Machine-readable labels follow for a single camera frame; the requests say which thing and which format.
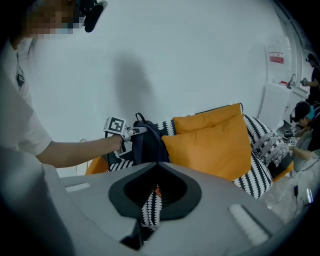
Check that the orange sofa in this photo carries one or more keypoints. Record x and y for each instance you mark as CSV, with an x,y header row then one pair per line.
x,y
96,166

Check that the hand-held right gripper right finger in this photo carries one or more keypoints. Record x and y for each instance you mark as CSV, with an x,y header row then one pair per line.
x,y
212,212

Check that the black tablet device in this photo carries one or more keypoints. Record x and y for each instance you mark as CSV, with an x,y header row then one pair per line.
x,y
310,196

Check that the white sheet with red label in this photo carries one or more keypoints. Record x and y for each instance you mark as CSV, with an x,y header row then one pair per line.
x,y
276,67

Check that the silver metal tap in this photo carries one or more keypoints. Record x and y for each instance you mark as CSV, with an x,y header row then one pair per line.
x,y
292,80

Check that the white water dispenser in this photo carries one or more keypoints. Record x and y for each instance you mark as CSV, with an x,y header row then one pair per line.
x,y
272,105

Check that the black head-worn camera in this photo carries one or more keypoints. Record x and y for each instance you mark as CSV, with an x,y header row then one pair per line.
x,y
93,15

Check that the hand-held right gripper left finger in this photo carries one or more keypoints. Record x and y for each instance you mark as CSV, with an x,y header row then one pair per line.
x,y
100,192

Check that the person's left forearm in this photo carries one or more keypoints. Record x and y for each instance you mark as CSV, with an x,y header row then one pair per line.
x,y
75,152

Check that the orange cushion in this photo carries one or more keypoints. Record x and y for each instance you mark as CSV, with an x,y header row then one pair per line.
x,y
207,118
212,152

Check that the black white striped blanket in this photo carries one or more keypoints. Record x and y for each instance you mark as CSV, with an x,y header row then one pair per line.
x,y
255,180

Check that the dark navy backpack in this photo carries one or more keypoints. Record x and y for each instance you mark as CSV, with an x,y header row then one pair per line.
x,y
147,147

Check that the black chest device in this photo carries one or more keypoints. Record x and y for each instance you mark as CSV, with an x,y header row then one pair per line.
x,y
20,78

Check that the person's head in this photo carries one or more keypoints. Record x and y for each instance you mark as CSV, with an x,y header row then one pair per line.
x,y
45,17

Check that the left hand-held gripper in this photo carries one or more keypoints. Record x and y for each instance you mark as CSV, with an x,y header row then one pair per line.
x,y
115,125

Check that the person's white shirt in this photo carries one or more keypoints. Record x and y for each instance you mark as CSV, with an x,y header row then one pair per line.
x,y
17,120

